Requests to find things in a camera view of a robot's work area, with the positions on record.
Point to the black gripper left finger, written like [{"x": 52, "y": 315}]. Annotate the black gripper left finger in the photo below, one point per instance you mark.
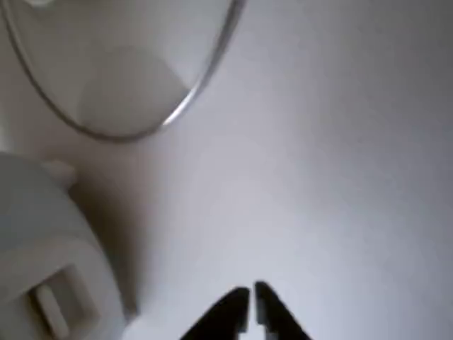
[{"x": 230, "y": 315}]

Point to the glass lid white knob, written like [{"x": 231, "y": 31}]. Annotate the glass lid white knob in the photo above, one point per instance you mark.
[{"x": 124, "y": 88}]

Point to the white rice cooker chrome rim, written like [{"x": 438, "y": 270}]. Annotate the white rice cooker chrome rim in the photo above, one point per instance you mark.
[{"x": 35, "y": 230}]

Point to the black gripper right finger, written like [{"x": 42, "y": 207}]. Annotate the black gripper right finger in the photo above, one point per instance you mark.
[{"x": 274, "y": 315}]

